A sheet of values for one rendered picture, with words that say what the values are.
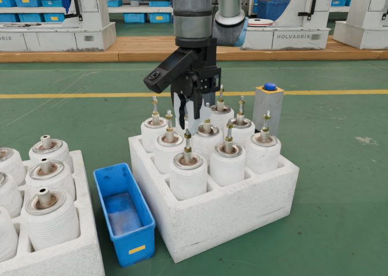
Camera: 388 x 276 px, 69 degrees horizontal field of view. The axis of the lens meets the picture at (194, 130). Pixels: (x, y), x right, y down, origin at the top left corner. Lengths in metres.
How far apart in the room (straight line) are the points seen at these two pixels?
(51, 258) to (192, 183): 0.32
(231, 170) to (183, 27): 0.37
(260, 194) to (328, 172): 0.46
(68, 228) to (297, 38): 2.56
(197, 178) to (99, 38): 2.25
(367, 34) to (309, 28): 0.55
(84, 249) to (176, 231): 0.21
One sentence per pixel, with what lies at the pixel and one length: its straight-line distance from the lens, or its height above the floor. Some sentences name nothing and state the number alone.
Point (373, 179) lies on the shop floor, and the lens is 1.24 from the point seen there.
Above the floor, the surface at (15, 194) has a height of 0.21.
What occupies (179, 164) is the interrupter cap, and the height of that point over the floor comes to 0.25.
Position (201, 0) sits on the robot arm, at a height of 0.61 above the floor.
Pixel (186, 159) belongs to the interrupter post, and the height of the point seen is 0.26.
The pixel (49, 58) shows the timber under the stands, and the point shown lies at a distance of 2.89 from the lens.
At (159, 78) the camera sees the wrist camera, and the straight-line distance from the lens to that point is 0.54.
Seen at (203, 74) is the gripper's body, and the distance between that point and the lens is 0.59.
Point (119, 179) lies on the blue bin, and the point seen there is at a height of 0.06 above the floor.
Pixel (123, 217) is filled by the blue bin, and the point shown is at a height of 0.00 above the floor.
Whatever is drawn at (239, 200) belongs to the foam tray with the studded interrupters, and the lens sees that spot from 0.76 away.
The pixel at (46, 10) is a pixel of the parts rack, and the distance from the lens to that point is 5.77.
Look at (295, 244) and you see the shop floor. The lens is 0.89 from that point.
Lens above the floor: 0.64
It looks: 28 degrees down
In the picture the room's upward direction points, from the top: straight up
